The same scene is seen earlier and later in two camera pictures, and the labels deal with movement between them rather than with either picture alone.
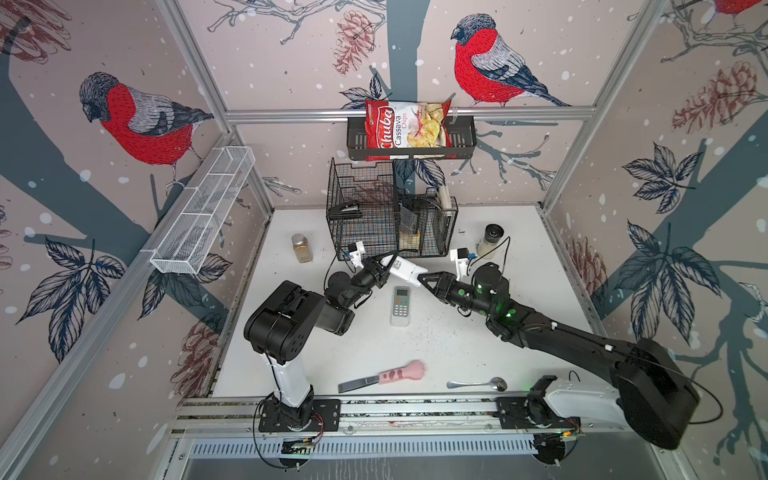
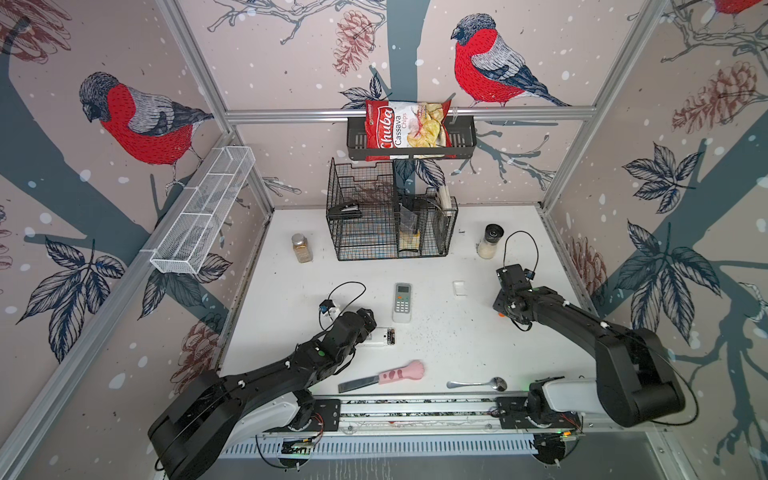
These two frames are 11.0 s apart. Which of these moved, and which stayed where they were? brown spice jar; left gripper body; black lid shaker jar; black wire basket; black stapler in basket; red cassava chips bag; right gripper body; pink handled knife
Moved: left gripper body; right gripper body
Stayed: pink handled knife; black stapler in basket; brown spice jar; black lid shaker jar; black wire basket; red cassava chips bag
